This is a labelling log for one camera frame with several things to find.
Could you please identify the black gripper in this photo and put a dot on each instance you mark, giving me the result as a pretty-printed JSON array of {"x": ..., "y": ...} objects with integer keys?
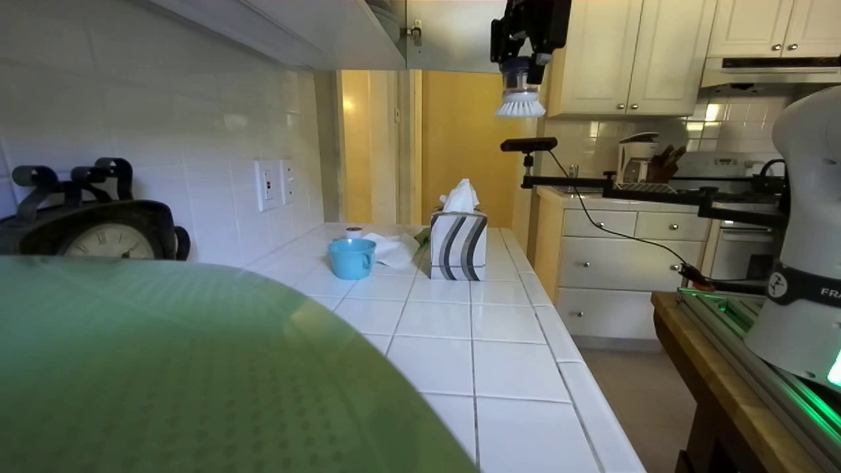
[{"x": 539, "y": 23}]

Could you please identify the blue capped white brush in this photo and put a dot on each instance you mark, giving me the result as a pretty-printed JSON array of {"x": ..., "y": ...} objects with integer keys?
[{"x": 520, "y": 103}]

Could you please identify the white top cabinet door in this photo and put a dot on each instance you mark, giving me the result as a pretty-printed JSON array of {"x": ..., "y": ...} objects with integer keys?
[{"x": 450, "y": 39}]

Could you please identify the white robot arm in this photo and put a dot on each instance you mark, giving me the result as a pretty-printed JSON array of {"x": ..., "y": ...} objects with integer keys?
[{"x": 810, "y": 174}]

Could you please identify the white top cabinet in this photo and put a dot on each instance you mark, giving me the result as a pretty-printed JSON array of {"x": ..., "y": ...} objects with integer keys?
[{"x": 305, "y": 27}]

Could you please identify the cream kitchen drawer cabinet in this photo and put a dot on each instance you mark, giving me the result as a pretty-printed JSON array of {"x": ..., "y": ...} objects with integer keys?
[{"x": 614, "y": 279}]

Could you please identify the cream cabinet above hood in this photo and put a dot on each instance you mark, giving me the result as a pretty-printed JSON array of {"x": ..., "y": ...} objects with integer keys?
[{"x": 775, "y": 27}]

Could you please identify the white coffee maker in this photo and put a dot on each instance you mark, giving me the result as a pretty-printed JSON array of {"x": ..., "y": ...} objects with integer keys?
[{"x": 634, "y": 157}]

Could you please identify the wooden knife block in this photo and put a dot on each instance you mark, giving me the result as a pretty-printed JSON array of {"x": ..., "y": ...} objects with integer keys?
[{"x": 670, "y": 161}]

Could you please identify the white crumpled cloth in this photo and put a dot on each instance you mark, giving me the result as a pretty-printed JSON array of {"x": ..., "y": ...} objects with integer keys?
[{"x": 392, "y": 251}]

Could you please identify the small white pod cup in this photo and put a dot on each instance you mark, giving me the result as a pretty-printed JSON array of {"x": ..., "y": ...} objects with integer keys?
[{"x": 352, "y": 231}]

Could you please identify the white range hood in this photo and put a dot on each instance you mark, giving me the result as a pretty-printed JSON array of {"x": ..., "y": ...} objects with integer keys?
[{"x": 770, "y": 72}]

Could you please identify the blue mug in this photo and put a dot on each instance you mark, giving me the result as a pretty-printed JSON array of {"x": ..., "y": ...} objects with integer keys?
[{"x": 350, "y": 258}]

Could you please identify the white stove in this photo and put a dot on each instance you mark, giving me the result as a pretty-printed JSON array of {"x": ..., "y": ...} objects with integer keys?
[{"x": 737, "y": 253}]

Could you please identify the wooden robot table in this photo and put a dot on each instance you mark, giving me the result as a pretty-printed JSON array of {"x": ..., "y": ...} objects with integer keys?
[{"x": 718, "y": 377}]

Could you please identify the black mantel clock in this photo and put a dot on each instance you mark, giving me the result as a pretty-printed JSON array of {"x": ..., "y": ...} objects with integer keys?
[{"x": 95, "y": 231}]

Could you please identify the black stereo camera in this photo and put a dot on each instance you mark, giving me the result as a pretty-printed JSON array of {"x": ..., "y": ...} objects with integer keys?
[{"x": 528, "y": 144}]

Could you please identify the cream double door wall cabinet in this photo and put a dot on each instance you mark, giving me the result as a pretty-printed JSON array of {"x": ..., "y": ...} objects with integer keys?
[{"x": 631, "y": 53}]

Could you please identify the white wall outlet right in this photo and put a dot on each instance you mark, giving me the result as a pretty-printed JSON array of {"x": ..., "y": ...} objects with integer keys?
[{"x": 288, "y": 181}]

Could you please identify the metal mounting rail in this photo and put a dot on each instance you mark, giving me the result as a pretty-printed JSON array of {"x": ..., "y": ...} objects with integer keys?
[{"x": 790, "y": 395}]

